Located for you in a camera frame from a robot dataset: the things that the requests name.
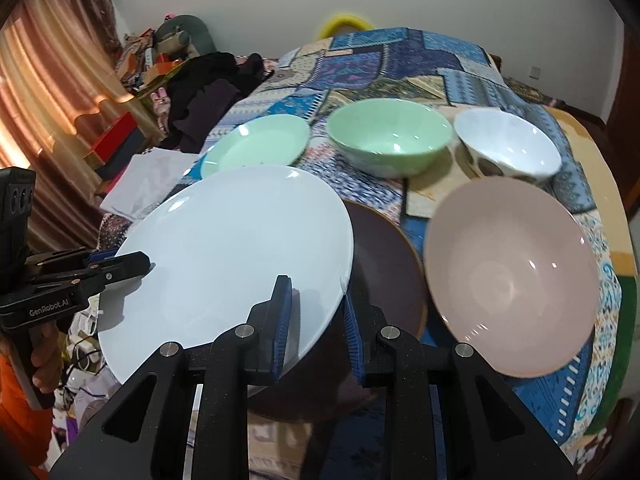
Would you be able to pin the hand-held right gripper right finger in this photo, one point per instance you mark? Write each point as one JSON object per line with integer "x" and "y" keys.
{"x": 352, "y": 335}

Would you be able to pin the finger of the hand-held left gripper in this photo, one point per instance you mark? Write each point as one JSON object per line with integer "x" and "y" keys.
{"x": 127, "y": 266}
{"x": 97, "y": 258}

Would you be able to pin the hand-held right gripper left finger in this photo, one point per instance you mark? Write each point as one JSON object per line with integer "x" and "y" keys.
{"x": 282, "y": 320}

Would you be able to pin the brown plate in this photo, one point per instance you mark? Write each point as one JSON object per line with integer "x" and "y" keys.
{"x": 380, "y": 270}

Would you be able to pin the large white plate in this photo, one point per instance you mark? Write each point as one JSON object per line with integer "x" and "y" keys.
{"x": 225, "y": 250}

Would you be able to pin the green plate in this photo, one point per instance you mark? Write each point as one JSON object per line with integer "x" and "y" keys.
{"x": 260, "y": 142}

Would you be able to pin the person's left forearm orange sleeve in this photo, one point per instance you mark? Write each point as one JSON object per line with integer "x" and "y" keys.
{"x": 15, "y": 410}

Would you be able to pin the person's left hand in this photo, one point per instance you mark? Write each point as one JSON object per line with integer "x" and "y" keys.
{"x": 46, "y": 365}

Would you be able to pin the white folded cloth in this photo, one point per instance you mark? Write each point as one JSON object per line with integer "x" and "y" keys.
{"x": 150, "y": 180}

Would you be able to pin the red box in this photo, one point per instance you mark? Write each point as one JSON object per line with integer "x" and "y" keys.
{"x": 115, "y": 140}

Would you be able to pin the pink bowl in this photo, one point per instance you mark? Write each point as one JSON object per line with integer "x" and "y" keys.
{"x": 510, "y": 280}

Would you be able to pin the pink plush rabbit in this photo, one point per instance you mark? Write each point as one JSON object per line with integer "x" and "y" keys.
{"x": 161, "y": 102}

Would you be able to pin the black cloth pile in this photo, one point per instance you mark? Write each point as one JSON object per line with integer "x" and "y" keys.
{"x": 210, "y": 95}

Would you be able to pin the orange brown curtain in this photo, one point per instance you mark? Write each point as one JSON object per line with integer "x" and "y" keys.
{"x": 45, "y": 75}

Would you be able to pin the green bowl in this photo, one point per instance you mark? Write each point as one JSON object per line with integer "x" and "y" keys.
{"x": 385, "y": 130}

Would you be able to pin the green plush toy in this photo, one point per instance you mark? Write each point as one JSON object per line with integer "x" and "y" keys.
{"x": 190, "y": 30}

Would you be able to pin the white patterned bowl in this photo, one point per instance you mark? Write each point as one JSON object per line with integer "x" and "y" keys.
{"x": 505, "y": 140}

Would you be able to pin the blue patchwork blanket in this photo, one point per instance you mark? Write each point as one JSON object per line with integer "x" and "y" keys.
{"x": 350, "y": 60}

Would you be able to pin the wall socket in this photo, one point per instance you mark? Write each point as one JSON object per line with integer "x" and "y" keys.
{"x": 534, "y": 72}

